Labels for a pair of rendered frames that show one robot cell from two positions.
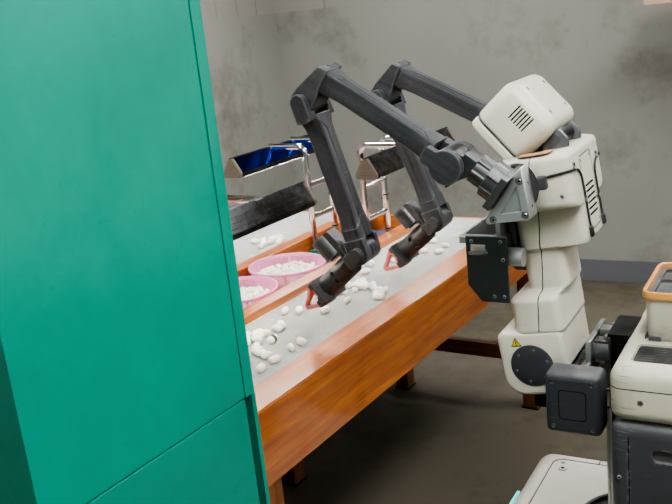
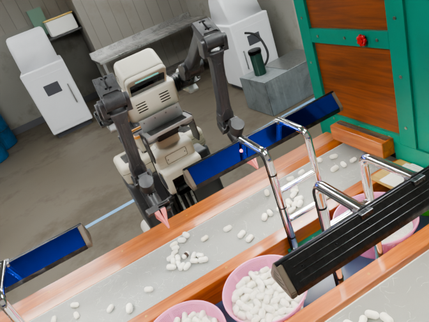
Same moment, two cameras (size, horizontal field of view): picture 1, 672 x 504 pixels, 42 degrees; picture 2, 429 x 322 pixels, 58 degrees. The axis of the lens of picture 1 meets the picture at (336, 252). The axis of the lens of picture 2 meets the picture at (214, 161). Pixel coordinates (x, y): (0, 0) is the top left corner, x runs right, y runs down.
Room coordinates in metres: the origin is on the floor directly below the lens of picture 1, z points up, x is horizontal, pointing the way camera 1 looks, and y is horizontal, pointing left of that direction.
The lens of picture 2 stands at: (3.32, 0.89, 1.67)
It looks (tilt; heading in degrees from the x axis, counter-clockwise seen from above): 27 degrees down; 221
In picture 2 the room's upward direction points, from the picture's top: 21 degrees counter-clockwise
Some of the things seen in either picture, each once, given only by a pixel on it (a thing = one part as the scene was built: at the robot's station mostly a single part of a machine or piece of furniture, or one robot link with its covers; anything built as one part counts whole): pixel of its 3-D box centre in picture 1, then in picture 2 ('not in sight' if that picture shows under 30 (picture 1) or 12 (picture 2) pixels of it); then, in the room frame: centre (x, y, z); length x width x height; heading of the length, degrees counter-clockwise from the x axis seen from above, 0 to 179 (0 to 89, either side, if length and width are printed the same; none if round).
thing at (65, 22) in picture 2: not in sight; (60, 24); (-1.07, -5.10, 1.44); 0.48 x 0.40 x 0.27; 150
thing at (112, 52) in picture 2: not in sight; (158, 59); (-1.38, -3.61, 0.46); 1.86 x 0.68 x 0.92; 150
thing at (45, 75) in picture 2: not in sight; (50, 81); (-0.12, -4.72, 0.78); 0.85 x 0.70 x 1.55; 60
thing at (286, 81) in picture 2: not in sight; (277, 63); (-0.50, -1.08, 0.39); 0.82 x 0.65 x 0.79; 150
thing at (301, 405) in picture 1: (417, 316); (172, 245); (2.51, -0.22, 0.67); 1.81 x 0.12 x 0.19; 146
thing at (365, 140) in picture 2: not in sight; (360, 138); (1.89, 0.44, 0.83); 0.30 x 0.06 x 0.07; 56
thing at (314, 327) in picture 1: (356, 292); (183, 262); (2.62, -0.05, 0.73); 1.81 x 0.30 x 0.02; 146
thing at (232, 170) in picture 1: (281, 152); not in sight; (3.41, 0.17, 1.08); 0.62 x 0.08 x 0.07; 146
